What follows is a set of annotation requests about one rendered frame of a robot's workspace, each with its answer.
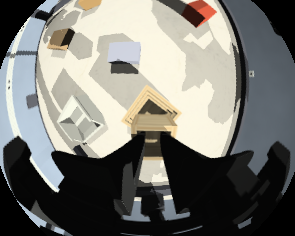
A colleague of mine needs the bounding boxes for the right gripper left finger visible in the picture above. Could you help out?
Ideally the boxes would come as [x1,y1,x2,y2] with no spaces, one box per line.
[51,131,145,216]

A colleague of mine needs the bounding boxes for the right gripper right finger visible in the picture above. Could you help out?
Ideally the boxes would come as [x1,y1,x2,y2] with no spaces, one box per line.
[160,132,254,215]

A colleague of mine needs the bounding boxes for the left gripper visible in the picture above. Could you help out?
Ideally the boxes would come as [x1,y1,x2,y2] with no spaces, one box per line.
[269,20,282,37]

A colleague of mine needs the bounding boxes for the tan cardboard cube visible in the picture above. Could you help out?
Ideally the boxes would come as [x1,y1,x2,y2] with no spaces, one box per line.
[78,0,102,11]

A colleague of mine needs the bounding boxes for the red-orange block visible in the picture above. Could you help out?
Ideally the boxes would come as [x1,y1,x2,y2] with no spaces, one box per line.
[181,0,217,28]

